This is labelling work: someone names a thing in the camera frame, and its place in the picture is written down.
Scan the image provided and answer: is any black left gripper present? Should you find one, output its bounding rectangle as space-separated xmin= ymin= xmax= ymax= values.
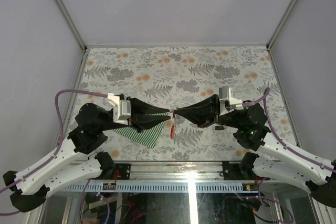
xmin=100 ymin=97 xmax=172 ymax=134

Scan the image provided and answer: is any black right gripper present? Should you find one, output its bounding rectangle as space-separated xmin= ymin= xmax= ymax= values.
xmin=175 ymin=94 xmax=243 ymax=129

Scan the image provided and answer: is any red keyring fob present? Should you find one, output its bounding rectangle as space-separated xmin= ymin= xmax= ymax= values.
xmin=170 ymin=124 xmax=176 ymax=140

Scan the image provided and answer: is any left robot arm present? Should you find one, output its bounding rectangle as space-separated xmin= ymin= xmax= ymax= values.
xmin=3 ymin=93 xmax=170 ymax=212

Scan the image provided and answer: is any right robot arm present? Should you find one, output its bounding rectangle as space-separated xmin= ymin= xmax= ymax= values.
xmin=173 ymin=95 xmax=335 ymax=208

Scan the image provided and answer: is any green striped cloth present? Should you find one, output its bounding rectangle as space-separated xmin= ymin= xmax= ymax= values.
xmin=113 ymin=121 xmax=165 ymax=148

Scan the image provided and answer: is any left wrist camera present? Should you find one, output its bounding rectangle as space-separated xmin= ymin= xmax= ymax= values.
xmin=107 ymin=92 xmax=131 ymax=125

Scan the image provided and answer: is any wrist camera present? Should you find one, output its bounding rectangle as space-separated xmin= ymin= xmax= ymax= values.
xmin=107 ymin=92 xmax=131 ymax=125
xmin=218 ymin=86 xmax=243 ymax=115

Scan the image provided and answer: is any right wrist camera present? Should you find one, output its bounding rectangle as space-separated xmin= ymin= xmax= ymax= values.
xmin=218 ymin=86 xmax=243 ymax=115

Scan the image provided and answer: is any aluminium front rail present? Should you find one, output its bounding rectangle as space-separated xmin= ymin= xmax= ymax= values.
xmin=62 ymin=159 xmax=321 ymax=183

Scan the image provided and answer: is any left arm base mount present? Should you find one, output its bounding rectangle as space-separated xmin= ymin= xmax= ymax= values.
xmin=114 ymin=163 xmax=131 ymax=181

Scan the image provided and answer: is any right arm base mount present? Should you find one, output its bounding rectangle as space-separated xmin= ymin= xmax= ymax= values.
xmin=219 ymin=161 xmax=249 ymax=180

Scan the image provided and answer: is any slotted cable duct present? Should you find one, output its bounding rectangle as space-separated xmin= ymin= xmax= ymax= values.
xmin=63 ymin=182 xmax=244 ymax=193

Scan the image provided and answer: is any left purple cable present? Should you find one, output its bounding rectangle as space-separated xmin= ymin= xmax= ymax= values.
xmin=0 ymin=89 xmax=110 ymax=216

